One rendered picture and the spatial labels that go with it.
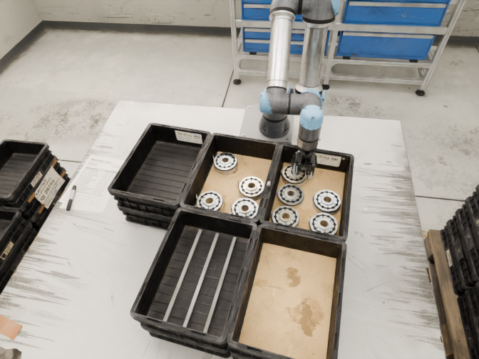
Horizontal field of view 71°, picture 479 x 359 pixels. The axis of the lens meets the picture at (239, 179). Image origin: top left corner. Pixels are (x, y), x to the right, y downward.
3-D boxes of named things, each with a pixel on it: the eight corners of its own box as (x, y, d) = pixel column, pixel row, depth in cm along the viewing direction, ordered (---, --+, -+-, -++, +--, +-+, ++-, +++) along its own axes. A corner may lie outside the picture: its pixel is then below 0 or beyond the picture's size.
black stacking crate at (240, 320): (259, 240, 125) (259, 224, 116) (340, 258, 119) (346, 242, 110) (229, 353, 102) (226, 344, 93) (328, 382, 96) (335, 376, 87)
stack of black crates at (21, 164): (41, 184, 235) (3, 138, 199) (80, 189, 230) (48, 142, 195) (8, 234, 210) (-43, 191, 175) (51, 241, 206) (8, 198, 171)
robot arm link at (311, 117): (324, 102, 112) (325, 120, 107) (319, 127, 121) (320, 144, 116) (301, 101, 113) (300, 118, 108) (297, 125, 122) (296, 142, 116)
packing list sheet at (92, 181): (87, 154, 173) (86, 154, 172) (129, 159, 170) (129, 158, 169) (55, 207, 153) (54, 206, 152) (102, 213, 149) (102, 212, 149)
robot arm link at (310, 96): (291, 85, 122) (290, 105, 115) (323, 87, 120) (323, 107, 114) (289, 102, 128) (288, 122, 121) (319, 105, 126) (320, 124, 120)
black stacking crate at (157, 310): (184, 224, 131) (178, 207, 122) (257, 239, 125) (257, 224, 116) (139, 327, 108) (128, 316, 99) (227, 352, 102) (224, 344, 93)
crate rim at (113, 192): (150, 125, 154) (149, 122, 152) (212, 135, 148) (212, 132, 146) (107, 194, 130) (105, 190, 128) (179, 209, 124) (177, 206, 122)
